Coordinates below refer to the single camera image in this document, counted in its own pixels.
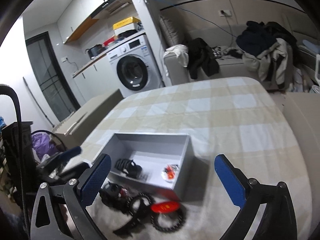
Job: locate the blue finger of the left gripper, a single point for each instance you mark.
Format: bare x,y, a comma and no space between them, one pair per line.
57,159
73,173

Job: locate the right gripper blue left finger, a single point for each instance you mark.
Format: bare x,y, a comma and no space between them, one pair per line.
47,221

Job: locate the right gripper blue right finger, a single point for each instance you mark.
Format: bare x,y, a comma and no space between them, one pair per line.
278,220

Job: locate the black hair claw clip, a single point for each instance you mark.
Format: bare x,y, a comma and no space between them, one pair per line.
115,197

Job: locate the black banana hair clip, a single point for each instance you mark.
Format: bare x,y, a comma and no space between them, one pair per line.
128,167

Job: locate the white round badge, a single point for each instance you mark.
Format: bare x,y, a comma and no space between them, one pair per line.
170,172

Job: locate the red oval hair clip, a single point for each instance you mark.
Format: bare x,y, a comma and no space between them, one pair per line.
165,207

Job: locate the beige cardboard box left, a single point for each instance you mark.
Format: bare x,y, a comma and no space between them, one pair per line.
74,130

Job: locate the purple plastic bag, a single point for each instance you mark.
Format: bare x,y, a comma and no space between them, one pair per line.
43,145

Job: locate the dark glass door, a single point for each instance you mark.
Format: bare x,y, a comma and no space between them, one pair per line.
50,77

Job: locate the silver cardboard box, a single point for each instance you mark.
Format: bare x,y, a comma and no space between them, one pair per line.
151,151

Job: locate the white kitchen cabinet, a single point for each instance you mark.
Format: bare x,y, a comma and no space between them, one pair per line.
96,78

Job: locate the white washing machine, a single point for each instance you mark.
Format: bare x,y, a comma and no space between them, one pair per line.
135,67

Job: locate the black cooking pot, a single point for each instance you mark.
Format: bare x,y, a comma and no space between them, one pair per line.
94,51

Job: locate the plaid tablecloth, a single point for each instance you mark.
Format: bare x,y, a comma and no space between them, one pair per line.
233,116

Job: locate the yellow cardboard box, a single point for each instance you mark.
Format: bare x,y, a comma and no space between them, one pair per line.
125,22

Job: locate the white cloth on armrest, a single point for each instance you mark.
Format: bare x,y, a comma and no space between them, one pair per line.
180,51

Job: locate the grey striped pillow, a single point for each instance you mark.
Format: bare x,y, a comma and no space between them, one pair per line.
172,32

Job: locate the black garment on armrest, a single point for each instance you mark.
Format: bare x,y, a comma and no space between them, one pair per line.
201,56

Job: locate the range hood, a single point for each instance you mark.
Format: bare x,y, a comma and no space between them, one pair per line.
109,8

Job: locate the pile of dark clothes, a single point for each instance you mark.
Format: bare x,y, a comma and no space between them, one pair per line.
271,52

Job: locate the grey sofa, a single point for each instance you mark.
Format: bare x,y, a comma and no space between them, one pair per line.
232,64

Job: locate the wall power outlet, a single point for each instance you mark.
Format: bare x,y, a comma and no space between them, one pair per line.
225,13

